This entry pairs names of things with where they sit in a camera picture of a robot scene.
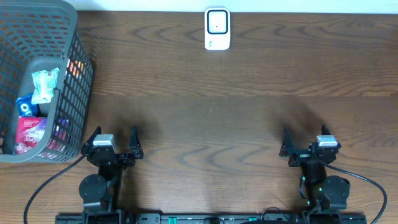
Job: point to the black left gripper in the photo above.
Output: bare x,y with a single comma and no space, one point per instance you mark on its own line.
116,156

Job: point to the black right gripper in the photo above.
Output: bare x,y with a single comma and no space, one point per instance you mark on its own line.
288,149

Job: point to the red purple pad pack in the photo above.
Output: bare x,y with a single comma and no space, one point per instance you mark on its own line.
30,131

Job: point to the mint green wipes pack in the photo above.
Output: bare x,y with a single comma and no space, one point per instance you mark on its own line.
45,82

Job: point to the blue Oreo cookie pack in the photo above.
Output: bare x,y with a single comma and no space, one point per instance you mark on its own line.
25,106

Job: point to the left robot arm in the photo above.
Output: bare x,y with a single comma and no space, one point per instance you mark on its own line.
100,191

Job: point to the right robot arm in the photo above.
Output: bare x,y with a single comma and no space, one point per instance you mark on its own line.
326,195

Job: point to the white barcode scanner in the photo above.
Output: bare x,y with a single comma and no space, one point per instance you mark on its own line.
217,29

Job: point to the grey plastic mesh basket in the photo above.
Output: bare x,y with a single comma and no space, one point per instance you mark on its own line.
36,36

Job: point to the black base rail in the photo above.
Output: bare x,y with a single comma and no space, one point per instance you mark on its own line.
155,218

